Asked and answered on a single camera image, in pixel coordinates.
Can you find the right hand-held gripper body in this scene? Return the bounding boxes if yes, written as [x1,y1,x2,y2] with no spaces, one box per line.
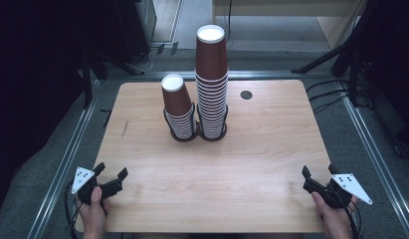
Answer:
[303,172,374,210]

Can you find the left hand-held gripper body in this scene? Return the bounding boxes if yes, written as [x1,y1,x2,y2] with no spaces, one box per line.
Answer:
[71,166,123,205]

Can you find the black wire cup holder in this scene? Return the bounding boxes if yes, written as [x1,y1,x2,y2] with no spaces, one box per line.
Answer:
[162,103,230,143]

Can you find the tall stack of paper cups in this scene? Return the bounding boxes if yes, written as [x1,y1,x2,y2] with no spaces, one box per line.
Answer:
[195,69,230,139]

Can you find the person's left hand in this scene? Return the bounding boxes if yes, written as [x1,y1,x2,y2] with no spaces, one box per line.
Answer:
[76,186,110,239]

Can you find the person's right hand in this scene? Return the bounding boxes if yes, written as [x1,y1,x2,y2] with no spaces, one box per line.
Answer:
[311,191,359,239]

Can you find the black metal stand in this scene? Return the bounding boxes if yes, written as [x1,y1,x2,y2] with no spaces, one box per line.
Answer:
[80,49,145,109]

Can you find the short stack of paper cups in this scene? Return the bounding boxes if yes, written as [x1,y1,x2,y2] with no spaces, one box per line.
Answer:
[160,73,198,139]

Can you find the black tripod stand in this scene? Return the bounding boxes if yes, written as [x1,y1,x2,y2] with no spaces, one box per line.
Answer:
[291,0,372,108]

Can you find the beige wooden cabinet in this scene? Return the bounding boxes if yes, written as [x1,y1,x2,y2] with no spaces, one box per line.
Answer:
[212,0,367,50]

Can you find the dark cabinet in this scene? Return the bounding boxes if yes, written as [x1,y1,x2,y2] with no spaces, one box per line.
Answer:
[113,0,157,64]

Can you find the metal floor rail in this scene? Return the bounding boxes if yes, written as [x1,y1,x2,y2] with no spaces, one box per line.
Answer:
[103,70,339,81]
[26,79,102,239]
[335,79,409,238]

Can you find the right hand-held gripper cable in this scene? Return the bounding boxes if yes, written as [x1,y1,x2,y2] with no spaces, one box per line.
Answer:
[337,193,363,239]

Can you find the hand-held gripper cable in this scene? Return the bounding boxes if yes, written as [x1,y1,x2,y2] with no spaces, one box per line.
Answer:
[337,193,363,239]
[63,180,85,239]

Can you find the left hand-held gripper cable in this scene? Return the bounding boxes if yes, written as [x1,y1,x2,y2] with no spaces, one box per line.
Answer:
[63,180,85,239]

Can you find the black floor cables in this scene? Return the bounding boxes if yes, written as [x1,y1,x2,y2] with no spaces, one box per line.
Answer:
[306,79,374,115]

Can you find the black hanging cable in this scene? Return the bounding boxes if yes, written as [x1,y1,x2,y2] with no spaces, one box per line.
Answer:
[224,0,234,46]

